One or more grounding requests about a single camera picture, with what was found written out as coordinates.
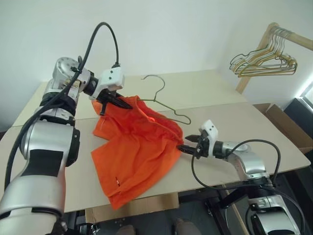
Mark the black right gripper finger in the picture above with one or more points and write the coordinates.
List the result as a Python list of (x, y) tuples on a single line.
[(188, 148), (193, 138)]

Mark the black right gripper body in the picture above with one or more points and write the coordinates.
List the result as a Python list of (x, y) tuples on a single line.
[(204, 149)]

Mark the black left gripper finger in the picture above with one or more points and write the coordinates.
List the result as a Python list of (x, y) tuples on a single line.
[(121, 103), (121, 97)]

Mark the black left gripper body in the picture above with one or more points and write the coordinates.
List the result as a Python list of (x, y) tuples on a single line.
[(106, 96)]

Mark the orange shorts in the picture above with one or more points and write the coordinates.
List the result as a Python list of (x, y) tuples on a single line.
[(137, 151)]

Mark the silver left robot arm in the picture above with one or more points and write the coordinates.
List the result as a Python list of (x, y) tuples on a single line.
[(46, 151)]

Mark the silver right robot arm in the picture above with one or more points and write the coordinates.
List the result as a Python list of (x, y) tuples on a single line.
[(252, 166)]

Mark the wooden clothes rack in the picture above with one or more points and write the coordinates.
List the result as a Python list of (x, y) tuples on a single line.
[(244, 80)]

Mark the brown rounded shape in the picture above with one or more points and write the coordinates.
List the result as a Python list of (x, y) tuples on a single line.
[(184, 227), (126, 230)]

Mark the open cardboard box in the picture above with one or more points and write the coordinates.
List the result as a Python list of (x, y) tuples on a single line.
[(293, 129)]

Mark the black box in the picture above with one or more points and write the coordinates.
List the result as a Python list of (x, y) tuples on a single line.
[(302, 115)]

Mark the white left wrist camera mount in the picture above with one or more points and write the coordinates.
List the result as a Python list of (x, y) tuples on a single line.
[(111, 78)]

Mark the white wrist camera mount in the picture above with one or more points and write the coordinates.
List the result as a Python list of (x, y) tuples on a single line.
[(111, 78), (210, 129)]

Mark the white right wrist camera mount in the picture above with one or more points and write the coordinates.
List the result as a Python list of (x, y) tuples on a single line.
[(210, 129)]

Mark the black table frame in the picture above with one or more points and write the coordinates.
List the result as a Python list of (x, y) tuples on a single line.
[(227, 198)]

